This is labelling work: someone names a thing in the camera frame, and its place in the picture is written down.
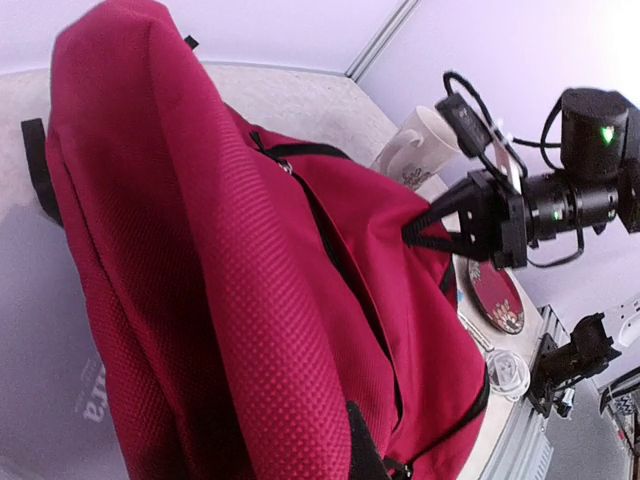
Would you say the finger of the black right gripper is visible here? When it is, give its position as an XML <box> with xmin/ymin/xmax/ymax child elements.
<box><xmin>402</xmin><ymin>210</ymin><xmax>473</xmax><ymax>253</ymax></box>

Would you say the red student backpack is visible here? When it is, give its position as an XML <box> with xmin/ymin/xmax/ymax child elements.
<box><xmin>22</xmin><ymin>1</ymin><xmax>489</xmax><ymax>479</ymax></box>

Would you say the aluminium frame right post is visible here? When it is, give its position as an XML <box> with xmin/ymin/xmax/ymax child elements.
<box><xmin>345</xmin><ymin>0</ymin><xmax>421</xmax><ymax>83</ymax></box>

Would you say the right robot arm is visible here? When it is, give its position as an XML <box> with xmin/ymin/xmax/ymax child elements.
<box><xmin>402</xmin><ymin>88</ymin><xmax>639</xmax><ymax>269</ymax></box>

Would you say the red floral plate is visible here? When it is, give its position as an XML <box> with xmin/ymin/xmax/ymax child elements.
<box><xmin>467</xmin><ymin>260</ymin><xmax>525</xmax><ymax>335</ymax></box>

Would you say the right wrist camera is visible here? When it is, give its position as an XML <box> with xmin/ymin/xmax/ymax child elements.
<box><xmin>436</xmin><ymin>93</ymin><xmax>492</xmax><ymax>159</ymax></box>

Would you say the grey ianra book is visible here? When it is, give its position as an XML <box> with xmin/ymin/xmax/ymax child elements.
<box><xmin>1</xmin><ymin>206</ymin><xmax>128</xmax><ymax>479</ymax></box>

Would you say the white marker pen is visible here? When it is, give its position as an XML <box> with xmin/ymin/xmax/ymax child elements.
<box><xmin>457</xmin><ymin>311</ymin><xmax>495</xmax><ymax>353</ymax></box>

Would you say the white charger with cable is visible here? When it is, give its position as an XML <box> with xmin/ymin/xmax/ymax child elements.
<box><xmin>486</xmin><ymin>349</ymin><xmax>531</xmax><ymax>402</ymax></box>

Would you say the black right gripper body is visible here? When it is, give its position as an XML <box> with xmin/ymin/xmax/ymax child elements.
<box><xmin>430</xmin><ymin>170</ymin><xmax>527</xmax><ymax>269</ymax></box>

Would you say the white floral mug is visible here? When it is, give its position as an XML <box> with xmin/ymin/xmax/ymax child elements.
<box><xmin>371</xmin><ymin>105</ymin><xmax>461</xmax><ymax>190</ymax></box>

